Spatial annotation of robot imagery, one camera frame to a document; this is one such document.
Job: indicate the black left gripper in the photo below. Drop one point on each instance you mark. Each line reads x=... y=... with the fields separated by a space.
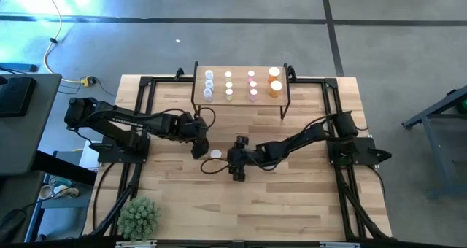
x=191 y=127

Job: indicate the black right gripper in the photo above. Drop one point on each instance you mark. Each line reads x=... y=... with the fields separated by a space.
x=241 y=155

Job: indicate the white round lid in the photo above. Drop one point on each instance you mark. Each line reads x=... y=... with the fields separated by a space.
x=207 y=93

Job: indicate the small green medicine bottle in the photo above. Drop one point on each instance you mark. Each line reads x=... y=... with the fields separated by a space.
x=229 y=92

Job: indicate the clear plastic medicine bottle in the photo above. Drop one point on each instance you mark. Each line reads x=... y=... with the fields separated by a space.
x=208 y=74
x=209 y=84

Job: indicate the small clear distant bottle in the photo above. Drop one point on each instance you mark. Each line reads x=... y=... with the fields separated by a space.
x=228 y=84

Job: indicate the small pink medicine bottle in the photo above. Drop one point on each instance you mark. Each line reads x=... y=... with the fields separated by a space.
x=251 y=73
x=252 y=84
x=253 y=92

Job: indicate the white pale object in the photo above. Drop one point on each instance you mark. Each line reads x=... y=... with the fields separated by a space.
x=228 y=74

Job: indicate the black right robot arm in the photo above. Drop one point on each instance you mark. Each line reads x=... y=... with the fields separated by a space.
x=292 y=142

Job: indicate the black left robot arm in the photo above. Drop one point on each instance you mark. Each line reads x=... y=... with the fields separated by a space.
x=120 y=118

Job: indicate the black table clamp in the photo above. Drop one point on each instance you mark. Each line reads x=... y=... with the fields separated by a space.
x=179 y=73
x=291 y=71

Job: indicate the artificial green plant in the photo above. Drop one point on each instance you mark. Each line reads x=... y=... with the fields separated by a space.
x=138 y=219

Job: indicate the white paper sheet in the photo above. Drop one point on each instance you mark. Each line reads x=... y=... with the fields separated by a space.
x=89 y=153

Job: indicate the yellow power plug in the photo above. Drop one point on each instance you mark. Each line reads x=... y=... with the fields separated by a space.
x=87 y=81

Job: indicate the black desk beam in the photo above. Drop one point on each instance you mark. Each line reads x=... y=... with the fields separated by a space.
x=65 y=167

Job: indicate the white crumpled object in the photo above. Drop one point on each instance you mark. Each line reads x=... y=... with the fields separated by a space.
x=67 y=192

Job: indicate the teal object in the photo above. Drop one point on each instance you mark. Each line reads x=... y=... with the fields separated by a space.
x=60 y=181

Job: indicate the blue storage cart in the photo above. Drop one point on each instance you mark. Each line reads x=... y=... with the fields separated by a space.
x=62 y=219

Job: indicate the tape roll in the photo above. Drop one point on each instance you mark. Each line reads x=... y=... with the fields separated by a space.
x=45 y=192

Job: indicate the black floor tape strip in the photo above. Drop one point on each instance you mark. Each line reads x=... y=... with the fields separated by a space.
x=331 y=33

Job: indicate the flat black desk device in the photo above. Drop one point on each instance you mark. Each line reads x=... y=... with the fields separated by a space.
x=16 y=96

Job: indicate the flat blue object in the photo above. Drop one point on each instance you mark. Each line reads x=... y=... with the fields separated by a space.
x=18 y=67

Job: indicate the blue-grey metal cart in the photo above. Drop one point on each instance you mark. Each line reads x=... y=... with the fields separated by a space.
x=430 y=116

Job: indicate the wooden shelf with black frame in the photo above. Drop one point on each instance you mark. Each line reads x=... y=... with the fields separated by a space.
x=241 y=99

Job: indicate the silver table bracket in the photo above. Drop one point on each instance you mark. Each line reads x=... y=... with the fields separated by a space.
x=135 y=244
x=339 y=245

